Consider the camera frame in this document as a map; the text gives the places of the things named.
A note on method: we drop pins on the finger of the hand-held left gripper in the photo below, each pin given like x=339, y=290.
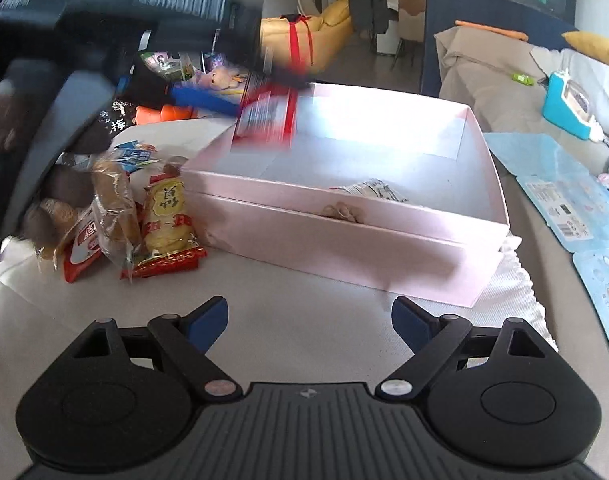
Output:
x=287, y=74
x=204, y=99

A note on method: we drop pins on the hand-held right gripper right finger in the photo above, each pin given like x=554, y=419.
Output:
x=405, y=317

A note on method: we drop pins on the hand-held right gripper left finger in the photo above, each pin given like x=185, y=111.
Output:
x=215, y=316

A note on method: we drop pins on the red snack packet white label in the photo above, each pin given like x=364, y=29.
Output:
x=264, y=117

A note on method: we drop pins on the pink cardboard box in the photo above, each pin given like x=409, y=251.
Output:
x=364, y=240

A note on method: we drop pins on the yellow red snack packet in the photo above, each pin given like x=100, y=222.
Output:
x=167, y=215

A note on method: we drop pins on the bread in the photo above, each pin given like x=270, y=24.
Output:
x=115, y=205

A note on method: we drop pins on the red roast duck packet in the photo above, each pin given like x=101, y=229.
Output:
x=84, y=252

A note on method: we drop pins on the person's left hand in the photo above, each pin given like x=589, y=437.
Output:
x=67, y=185

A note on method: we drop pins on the pink plush toy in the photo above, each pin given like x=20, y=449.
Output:
x=217, y=79

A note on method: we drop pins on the red ribbon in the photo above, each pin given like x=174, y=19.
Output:
x=297, y=40

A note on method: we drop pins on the orange cup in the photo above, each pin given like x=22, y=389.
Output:
x=157, y=114

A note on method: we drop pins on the green white packet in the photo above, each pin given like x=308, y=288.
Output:
x=167, y=62

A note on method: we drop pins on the yellow sofa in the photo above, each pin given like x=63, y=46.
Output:
x=329, y=27

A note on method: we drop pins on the black printed box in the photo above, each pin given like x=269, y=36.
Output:
x=119, y=112

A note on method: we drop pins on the blue white snack packet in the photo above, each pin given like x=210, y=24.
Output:
x=134, y=154

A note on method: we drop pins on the white cloth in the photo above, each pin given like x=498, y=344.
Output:
x=522, y=290

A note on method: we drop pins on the white printed snack packet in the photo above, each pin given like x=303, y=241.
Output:
x=374, y=190

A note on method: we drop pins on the beige chair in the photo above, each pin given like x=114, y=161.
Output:
x=412, y=20

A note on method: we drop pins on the beige blanket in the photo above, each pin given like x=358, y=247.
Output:
x=479, y=75

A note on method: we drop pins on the blue printed card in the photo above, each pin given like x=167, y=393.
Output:
x=569, y=210

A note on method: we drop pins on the blue rabbit print card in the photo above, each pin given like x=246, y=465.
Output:
x=602, y=300

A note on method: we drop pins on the light blue printed sheet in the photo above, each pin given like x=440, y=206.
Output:
x=529, y=155

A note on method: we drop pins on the orange cushion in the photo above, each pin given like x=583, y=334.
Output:
x=489, y=30

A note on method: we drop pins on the small green toy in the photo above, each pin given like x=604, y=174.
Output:
x=523, y=79

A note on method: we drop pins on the teal toy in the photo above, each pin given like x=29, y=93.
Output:
x=564, y=105

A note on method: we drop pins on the yellow cushion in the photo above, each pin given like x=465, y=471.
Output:
x=597, y=49

